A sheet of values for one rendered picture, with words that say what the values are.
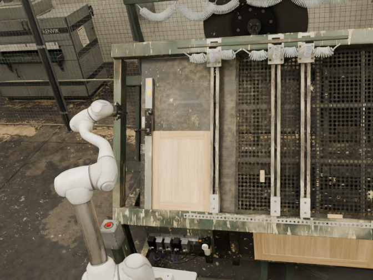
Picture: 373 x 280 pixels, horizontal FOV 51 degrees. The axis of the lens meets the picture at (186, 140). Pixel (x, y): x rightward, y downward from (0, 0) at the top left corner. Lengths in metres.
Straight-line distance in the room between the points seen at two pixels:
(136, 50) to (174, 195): 1.08
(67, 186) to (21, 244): 2.44
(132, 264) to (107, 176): 0.53
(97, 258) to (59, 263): 1.83
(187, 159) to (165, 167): 0.18
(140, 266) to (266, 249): 1.27
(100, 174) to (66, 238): 2.29
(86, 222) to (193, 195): 0.92
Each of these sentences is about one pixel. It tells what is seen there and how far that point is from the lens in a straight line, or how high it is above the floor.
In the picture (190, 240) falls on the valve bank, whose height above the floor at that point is 0.74.
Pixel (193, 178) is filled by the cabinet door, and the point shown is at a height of 1.08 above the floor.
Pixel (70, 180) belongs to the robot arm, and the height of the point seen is 1.65.
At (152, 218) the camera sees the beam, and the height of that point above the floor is 0.86.
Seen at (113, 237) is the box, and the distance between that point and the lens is 2.81.
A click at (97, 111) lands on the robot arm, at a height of 1.74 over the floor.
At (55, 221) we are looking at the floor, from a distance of 4.55.
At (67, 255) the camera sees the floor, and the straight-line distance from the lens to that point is 4.12.
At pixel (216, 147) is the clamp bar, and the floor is 1.29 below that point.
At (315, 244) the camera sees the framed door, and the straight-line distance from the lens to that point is 3.17.
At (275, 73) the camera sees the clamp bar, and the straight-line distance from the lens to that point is 2.71.
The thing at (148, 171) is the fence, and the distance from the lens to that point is 2.87.
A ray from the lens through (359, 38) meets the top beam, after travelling 2.75.
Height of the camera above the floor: 2.80
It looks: 32 degrees down
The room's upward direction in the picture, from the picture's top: 9 degrees counter-clockwise
